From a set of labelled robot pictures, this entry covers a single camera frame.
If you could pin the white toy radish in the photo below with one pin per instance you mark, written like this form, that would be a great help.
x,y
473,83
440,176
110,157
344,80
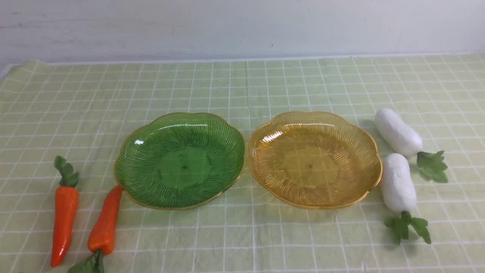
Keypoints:
x,y
400,197
406,141

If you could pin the orange toy carrot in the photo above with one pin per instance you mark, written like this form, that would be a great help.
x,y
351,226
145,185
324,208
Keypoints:
x,y
102,238
65,206

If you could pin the green ribbed plastic plate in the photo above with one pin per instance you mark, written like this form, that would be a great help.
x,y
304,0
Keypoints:
x,y
180,161

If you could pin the amber ribbed plastic plate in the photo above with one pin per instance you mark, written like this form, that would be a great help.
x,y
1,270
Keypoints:
x,y
314,160

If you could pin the green checkered tablecloth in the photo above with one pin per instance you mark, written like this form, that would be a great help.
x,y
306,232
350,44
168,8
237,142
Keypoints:
x,y
84,113

